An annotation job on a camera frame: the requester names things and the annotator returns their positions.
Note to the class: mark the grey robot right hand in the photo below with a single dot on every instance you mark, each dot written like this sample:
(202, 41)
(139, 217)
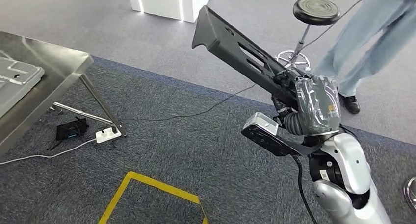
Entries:
(320, 105)

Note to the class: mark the black plastic plate bracket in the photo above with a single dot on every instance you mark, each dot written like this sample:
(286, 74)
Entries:
(221, 40)

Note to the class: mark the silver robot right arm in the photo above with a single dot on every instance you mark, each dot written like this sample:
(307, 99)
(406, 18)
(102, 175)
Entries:
(351, 170)

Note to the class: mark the steel workbench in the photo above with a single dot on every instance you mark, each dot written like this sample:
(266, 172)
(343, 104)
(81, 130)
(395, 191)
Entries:
(65, 63)

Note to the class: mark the person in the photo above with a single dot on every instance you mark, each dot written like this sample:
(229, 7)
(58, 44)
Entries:
(367, 27)

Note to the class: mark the black round stool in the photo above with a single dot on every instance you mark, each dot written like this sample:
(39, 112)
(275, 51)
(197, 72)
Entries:
(317, 11)

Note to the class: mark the white lit plinth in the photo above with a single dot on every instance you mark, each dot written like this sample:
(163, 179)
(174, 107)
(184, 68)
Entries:
(162, 1)

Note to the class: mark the white power strip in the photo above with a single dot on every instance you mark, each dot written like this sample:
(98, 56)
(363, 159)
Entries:
(107, 135)

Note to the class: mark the black power adapter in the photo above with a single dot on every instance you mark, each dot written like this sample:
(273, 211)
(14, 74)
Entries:
(71, 129)

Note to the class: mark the grey metal panel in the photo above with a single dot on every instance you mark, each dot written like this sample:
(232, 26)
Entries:
(19, 83)

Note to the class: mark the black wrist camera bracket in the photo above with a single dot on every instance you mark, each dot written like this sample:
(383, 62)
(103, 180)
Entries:
(273, 143)

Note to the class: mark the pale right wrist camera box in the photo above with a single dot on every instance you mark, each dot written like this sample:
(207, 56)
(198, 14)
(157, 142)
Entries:
(261, 122)

